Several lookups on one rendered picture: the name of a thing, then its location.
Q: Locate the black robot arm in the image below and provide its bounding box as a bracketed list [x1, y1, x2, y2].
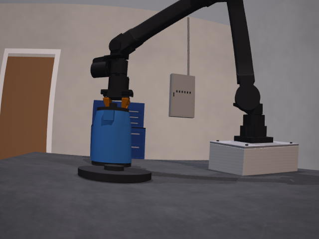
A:
[90, 0, 273, 143]

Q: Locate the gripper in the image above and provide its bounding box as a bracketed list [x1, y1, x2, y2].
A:
[101, 74, 134, 108]

